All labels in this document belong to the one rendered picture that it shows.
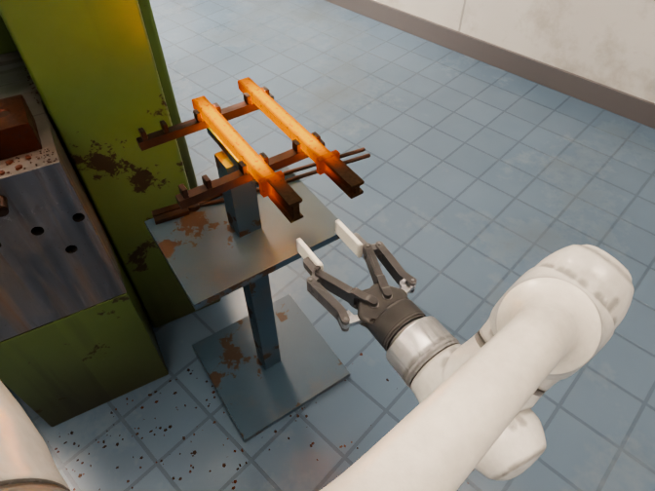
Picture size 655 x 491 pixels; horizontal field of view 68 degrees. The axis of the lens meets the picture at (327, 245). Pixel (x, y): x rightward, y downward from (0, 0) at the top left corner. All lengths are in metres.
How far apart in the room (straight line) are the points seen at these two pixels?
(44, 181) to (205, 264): 0.36
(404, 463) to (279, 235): 0.88
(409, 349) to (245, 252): 0.59
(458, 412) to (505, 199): 2.05
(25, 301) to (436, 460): 1.16
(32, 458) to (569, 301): 0.47
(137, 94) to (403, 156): 1.53
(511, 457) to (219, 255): 0.77
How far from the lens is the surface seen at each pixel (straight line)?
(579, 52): 3.20
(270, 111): 1.08
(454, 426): 0.38
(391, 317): 0.68
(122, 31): 1.25
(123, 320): 1.51
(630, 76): 3.16
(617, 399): 1.94
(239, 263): 1.13
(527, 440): 0.63
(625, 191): 2.69
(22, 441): 0.24
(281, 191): 0.86
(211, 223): 1.23
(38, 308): 1.41
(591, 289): 0.59
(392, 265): 0.76
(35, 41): 1.24
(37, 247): 1.27
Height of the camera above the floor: 1.54
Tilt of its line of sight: 48 degrees down
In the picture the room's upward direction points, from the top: straight up
